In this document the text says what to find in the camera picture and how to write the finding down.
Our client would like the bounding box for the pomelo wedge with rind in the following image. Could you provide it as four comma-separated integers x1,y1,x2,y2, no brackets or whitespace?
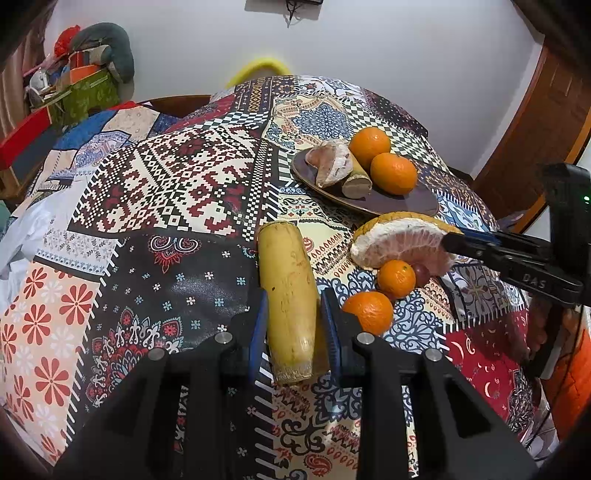
349,212,462,276

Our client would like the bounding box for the large orange with sticker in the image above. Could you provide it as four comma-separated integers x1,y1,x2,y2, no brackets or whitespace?
370,153,418,196

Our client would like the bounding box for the long yellow sugarcane piece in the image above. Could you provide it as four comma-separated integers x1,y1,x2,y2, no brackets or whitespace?
257,221,329,385

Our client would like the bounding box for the short yellow sugarcane piece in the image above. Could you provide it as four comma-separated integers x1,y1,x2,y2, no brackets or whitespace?
342,155,373,199

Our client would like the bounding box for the peeled pomelo segment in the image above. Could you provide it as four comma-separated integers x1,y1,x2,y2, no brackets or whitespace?
304,141,353,189

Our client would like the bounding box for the dark red grape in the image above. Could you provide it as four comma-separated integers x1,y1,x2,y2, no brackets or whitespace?
413,264,431,288

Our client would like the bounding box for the mandarin orange near cane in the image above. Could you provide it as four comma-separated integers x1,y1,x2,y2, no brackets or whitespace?
342,291,394,336

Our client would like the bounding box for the dark oval plate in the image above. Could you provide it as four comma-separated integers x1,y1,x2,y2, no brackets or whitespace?
290,147,440,219

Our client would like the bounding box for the small mandarin orange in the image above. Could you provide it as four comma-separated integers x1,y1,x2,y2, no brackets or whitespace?
377,260,417,300

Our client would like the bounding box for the patchwork patterned quilt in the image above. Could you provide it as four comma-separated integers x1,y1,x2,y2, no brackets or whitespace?
1,75,537,479

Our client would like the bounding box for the small orange fruit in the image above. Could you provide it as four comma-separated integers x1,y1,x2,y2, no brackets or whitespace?
349,127,391,171

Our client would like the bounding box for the red flat box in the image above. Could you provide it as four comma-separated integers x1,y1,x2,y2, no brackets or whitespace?
0,107,52,170

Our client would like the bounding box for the yellow fuzzy headboard item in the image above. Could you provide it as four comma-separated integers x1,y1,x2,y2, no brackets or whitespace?
225,56,293,89

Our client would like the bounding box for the green storage box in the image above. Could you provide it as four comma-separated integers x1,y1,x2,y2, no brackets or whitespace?
46,70,120,129

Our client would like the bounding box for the grey rolled cushion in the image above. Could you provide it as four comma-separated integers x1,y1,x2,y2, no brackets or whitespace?
69,22,135,84

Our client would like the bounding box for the red plush toy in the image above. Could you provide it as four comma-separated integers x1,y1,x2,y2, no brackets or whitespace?
53,25,81,58

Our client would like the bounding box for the wooden door frame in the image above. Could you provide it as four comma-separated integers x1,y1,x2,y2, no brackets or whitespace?
473,42,590,227

